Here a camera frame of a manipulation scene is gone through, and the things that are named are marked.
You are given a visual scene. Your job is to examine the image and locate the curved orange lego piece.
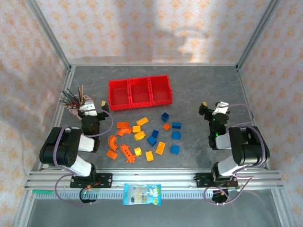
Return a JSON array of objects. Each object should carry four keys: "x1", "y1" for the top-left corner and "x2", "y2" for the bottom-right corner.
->
[
  {"x1": 117, "y1": 127, "x2": 133, "y2": 137},
  {"x1": 108, "y1": 135, "x2": 118, "y2": 152}
]

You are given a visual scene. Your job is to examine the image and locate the pink cup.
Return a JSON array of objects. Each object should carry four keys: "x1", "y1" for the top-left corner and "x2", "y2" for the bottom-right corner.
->
[{"x1": 68, "y1": 94, "x2": 92, "y2": 119}]

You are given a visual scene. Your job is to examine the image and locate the teal coloured pencil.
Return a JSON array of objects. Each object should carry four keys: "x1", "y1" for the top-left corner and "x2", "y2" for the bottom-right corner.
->
[{"x1": 59, "y1": 95, "x2": 76, "y2": 104}]

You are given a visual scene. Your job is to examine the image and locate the green coloured pencil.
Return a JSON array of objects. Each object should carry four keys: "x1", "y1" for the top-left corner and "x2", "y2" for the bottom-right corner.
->
[{"x1": 62, "y1": 92, "x2": 77, "y2": 102}]

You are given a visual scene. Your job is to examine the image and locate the dark coloured pencil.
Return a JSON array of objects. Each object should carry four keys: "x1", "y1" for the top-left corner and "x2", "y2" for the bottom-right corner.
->
[{"x1": 66, "y1": 88, "x2": 78, "y2": 101}]

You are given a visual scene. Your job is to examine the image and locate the long orange holed lego piece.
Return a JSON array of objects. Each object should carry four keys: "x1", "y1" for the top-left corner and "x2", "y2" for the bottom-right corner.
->
[{"x1": 119, "y1": 143, "x2": 137, "y2": 164}]

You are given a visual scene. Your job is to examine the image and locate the flat yellow lego plate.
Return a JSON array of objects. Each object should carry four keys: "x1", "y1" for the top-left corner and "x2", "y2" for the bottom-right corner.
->
[{"x1": 155, "y1": 141, "x2": 166, "y2": 156}]

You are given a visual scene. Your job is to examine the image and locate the black round base hub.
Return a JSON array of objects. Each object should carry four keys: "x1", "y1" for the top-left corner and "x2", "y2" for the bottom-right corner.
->
[
  {"x1": 212, "y1": 189, "x2": 230, "y2": 205},
  {"x1": 79, "y1": 188, "x2": 99, "y2": 205}
]

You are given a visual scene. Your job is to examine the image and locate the blue white snack bag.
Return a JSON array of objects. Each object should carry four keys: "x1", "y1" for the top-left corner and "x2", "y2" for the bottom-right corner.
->
[{"x1": 122, "y1": 183, "x2": 163, "y2": 207}]

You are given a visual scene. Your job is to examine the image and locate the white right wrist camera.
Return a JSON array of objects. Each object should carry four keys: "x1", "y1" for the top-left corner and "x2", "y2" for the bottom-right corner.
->
[{"x1": 214, "y1": 101, "x2": 230, "y2": 115}]

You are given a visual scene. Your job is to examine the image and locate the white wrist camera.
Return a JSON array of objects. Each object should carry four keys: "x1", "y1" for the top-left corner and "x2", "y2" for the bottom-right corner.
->
[
  {"x1": 214, "y1": 101, "x2": 230, "y2": 115},
  {"x1": 79, "y1": 99, "x2": 98, "y2": 116}
]

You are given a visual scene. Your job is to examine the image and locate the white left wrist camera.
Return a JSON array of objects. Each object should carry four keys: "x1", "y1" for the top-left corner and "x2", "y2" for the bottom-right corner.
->
[{"x1": 79, "y1": 99, "x2": 98, "y2": 116}]

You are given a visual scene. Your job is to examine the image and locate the aluminium side rail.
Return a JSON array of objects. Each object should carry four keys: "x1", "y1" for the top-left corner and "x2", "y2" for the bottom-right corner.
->
[
  {"x1": 236, "y1": 66, "x2": 270, "y2": 171},
  {"x1": 39, "y1": 67, "x2": 76, "y2": 172}
]

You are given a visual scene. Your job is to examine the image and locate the aluminium back rail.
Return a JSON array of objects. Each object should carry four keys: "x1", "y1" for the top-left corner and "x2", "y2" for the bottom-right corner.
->
[{"x1": 70, "y1": 63, "x2": 240, "y2": 67}]

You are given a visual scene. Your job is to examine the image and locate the grey slotted cable duct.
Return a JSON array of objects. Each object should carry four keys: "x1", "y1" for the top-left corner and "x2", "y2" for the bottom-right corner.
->
[{"x1": 32, "y1": 190, "x2": 240, "y2": 200}]

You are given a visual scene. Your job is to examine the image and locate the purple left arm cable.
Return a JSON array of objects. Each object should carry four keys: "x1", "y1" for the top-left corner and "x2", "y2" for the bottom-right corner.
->
[{"x1": 54, "y1": 109, "x2": 114, "y2": 206}]

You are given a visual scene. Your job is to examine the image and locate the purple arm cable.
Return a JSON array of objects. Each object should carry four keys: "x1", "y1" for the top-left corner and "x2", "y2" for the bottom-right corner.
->
[
  {"x1": 204, "y1": 103, "x2": 265, "y2": 206},
  {"x1": 54, "y1": 109, "x2": 114, "y2": 206}
]

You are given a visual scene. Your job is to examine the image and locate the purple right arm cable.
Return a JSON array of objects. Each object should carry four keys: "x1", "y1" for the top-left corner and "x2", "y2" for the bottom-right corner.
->
[{"x1": 204, "y1": 103, "x2": 265, "y2": 206}]

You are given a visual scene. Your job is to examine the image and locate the wide aluminium front rail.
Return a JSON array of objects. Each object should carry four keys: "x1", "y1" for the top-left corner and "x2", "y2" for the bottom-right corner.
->
[{"x1": 25, "y1": 169, "x2": 284, "y2": 190}]

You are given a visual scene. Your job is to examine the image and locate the aluminium frame post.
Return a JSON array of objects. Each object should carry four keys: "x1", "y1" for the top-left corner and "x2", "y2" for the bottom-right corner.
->
[
  {"x1": 25, "y1": 0, "x2": 73, "y2": 71},
  {"x1": 13, "y1": 190, "x2": 35, "y2": 227},
  {"x1": 236, "y1": 0, "x2": 282, "y2": 71},
  {"x1": 271, "y1": 189, "x2": 294, "y2": 227}
]

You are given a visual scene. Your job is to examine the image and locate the aluminium lower frame post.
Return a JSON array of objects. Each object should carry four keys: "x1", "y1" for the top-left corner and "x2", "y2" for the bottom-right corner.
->
[
  {"x1": 13, "y1": 190, "x2": 35, "y2": 227},
  {"x1": 271, "y1": 189, "x2": 294, "y2": 227}
]

